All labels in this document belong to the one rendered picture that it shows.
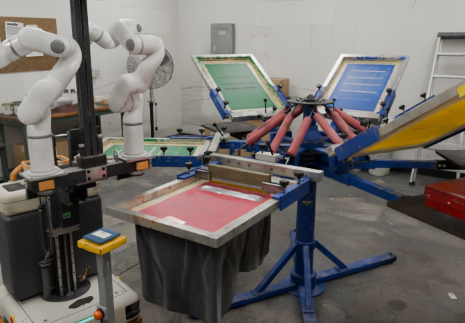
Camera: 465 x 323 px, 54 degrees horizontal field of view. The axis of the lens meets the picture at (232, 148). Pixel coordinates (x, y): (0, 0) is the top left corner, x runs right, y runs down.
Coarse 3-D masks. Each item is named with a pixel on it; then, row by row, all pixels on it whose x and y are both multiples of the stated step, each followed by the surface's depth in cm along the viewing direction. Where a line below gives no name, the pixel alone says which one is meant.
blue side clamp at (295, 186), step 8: (296, 184) 222; (304, 184) 222; (280, 192) 210; (288, 192) 207; (296, 192) 215; (304, 192) 224; (280, 200) 203; (288, 200) 208; (296, 200) 216; (280, 208) 204
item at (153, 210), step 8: (208, 184) 237; (216, 184) 237; (184, 192) 224; (192, 192) 224; (200, 192) 224; (208, 192) 224; (168, 200) 213; (176, 200) 213; (152, 208) 203; (160, 216) 193; (176, 216) 193
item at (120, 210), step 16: (192, 176) 238; (272, 176) 238; (144, 192) 213; (160, 192) 218; (112, 208) 193; (128, 208) 201; (256, 208) 193; (272, 208) 198; (144, 224) 184; (160, 224) 179; (176, 224) 177; (240, 224) 177; (192, 240) 171; (208, 240) 166; (224, 240) 168
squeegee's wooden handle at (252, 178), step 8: (208, 168) 235; (216, 168) 232; (224, 168) 230; (232, 168) 228; (216, 176) 234; (224, 176) 231; (232, 176) 228; (240, 176) 225; (248, 176) 222; (256, 176) 220; (264, 176) 217; (248, 184) 223; (256, 184) 221
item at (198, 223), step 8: (248, 192) 224; (256, 192) 224; (232, 200) 213; (240, 200) 213; (248, 200) 213; (264, 200) 213; (240, 208) 203; (248, 208) 203; (184, 216) 193; (232, 216) 193; (184, 224) 185; (192, 224) 185; (200, 224) 185; (208, 224) 185; (216, 224) 185; (224, 224) 185
